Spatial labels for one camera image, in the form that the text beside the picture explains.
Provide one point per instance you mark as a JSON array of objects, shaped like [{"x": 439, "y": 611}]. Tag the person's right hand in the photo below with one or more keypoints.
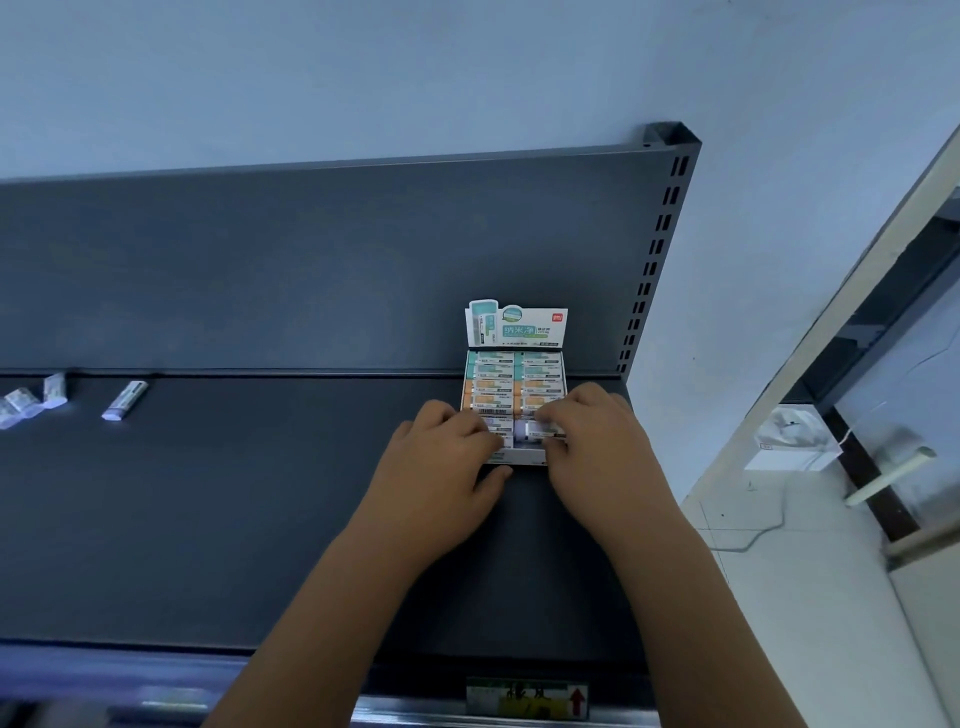
[{"x": 615, "y": 480}]

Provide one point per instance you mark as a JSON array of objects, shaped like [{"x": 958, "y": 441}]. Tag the person's left hand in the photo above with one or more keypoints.
[{"x": 427, "y": 502}]

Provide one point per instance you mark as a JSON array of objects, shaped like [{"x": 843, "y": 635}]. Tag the white box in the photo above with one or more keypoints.
[{"x": 517, "y": 330}]

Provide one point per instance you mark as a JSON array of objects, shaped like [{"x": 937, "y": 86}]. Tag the person's right forearm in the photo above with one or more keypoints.
[{"x": 712, "y": 645}]

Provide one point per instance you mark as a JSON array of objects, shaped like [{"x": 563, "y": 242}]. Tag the person's left forearm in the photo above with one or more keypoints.
[{"x": 315, "y": 645}]

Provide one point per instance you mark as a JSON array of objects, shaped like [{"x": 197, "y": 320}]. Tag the white power adapter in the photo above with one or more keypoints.
[{"x": 787, "y": 450}]

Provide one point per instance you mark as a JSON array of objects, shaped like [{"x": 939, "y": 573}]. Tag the shelf label with red arrow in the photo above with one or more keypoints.
[{"x": 525, "y": 701}]

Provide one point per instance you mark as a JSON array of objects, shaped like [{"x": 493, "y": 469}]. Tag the dark grey shelf back panel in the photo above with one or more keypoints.
[{"x": 300, "y": 262}]

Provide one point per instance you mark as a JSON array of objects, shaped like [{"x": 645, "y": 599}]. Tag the white door frame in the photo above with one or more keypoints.
[{"x": 840, "y": 307}]

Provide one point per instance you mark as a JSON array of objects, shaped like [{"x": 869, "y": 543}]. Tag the glass door with dark frame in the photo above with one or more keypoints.
[{"x": 915, "y": 390}]

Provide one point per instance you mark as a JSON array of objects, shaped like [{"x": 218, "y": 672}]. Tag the shelf front price rail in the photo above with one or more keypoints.
[{"x": 112, "y": 675}]

